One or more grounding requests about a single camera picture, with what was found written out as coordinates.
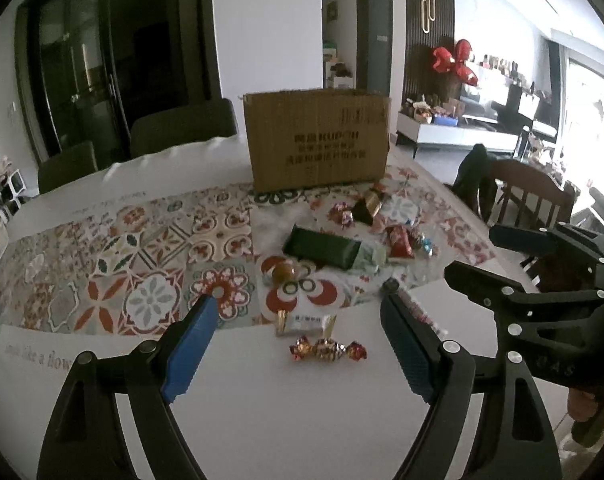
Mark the red snack packet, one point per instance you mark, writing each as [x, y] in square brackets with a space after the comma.
[400, 241]

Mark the red gold candy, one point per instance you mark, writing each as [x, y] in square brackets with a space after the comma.
[327, 350]

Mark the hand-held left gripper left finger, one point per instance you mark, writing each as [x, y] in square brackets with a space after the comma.
[189, 350]

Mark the red foil balloons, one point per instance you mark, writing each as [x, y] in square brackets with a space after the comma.
[454, 60]

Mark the small dark wall picture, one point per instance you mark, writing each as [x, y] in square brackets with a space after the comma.
[332, 10]

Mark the white low media cabinet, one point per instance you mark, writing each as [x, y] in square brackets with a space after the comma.
[457, 135]

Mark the floral patterned table mat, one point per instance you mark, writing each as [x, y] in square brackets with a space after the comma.
[142, 260]

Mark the dark glass sliding door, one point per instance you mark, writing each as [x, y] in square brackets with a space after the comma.
[107, 55]

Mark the round orange candy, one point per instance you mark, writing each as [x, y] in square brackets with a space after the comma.
[282, 272]

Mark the small dark dining chair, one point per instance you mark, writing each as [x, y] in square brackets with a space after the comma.
[67, 165]

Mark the small red candy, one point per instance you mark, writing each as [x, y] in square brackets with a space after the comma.
[342, 213]

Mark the dark green snack packet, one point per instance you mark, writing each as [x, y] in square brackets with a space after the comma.
[322, 249]

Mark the large dark dining chair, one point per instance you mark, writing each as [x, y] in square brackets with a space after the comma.
[182, 127]

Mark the stacked white hallway boxes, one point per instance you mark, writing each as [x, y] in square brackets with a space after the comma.
[338, 67]

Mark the brown wooden slatted chair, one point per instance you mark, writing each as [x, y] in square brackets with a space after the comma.
[527, 190]

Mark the dark grey room door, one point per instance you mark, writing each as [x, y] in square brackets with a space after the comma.
[374, 35]

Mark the small colourful candy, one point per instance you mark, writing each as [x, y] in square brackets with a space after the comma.
[424, 245]

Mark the person's right hand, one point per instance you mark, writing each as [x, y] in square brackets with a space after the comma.
[584, 404]

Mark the white storage cube shelf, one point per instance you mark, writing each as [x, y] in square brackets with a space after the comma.
[14, 192]

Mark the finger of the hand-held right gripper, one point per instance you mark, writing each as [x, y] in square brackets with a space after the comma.
[487, 287]
[522, 241]

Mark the bright window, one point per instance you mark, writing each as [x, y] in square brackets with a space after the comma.
[587, 120]

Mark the gold looped wall ornament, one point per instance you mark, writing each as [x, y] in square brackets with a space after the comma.
[427, 7]

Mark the television screen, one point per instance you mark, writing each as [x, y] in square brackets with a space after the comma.
[514, 102]

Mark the brown cardboard box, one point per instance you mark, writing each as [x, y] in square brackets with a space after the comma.
[317, 142]

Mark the clutter on media cabinet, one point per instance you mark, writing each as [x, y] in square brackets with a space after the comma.
[432, 110]

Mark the dark slatted wall panel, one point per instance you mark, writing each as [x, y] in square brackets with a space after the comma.
[417, 60]

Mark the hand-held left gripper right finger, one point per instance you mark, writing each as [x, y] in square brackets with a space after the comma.
[407, 350]

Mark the light green snack packet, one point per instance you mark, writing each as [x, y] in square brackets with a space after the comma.
[373, 257]

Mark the dark green jacket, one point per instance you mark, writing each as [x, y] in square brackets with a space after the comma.
[474, 177]

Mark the dark brown gold snack packet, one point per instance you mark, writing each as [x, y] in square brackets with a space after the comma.
[369, 207]

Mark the white gold-ended candy packet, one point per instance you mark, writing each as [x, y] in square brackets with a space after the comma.
[306, 324]

